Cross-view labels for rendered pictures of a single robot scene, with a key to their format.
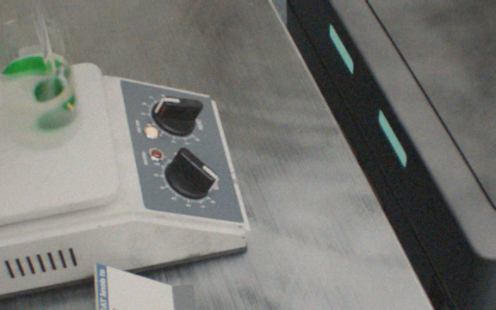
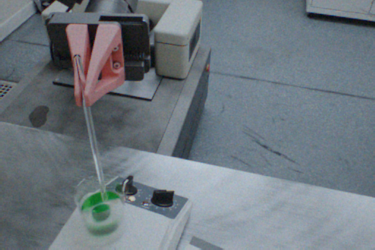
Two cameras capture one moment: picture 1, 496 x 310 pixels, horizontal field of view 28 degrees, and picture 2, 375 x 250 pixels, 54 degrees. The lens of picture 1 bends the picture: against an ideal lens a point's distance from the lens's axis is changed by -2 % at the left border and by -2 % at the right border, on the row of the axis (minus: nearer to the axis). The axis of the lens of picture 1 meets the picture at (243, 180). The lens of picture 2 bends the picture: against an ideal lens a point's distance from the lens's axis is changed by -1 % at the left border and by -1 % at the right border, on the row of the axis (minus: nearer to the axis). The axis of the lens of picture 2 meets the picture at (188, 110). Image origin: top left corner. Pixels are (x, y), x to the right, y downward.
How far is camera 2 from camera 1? 39 cm
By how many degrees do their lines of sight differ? 43
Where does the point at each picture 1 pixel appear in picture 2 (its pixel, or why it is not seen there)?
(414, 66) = not seen: hidden behind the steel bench
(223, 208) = (179, 199)
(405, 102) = not seen: hidden behind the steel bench
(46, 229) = not seen: outside the picture
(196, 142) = (142, 190)
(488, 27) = (79, 120)
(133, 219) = (176, 226)
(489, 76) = (97, 133)
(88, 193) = (162, 230)
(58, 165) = (136, 234)
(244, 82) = (109, 167)
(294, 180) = (169, 178)
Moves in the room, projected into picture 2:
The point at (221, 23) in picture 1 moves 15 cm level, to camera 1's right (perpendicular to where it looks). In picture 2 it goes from (72, 157) to (123, 108)
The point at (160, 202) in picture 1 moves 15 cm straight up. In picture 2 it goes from (171, 213) to (172, 135)
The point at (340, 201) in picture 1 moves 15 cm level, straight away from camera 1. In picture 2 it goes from (189, 171) to (126, 131)
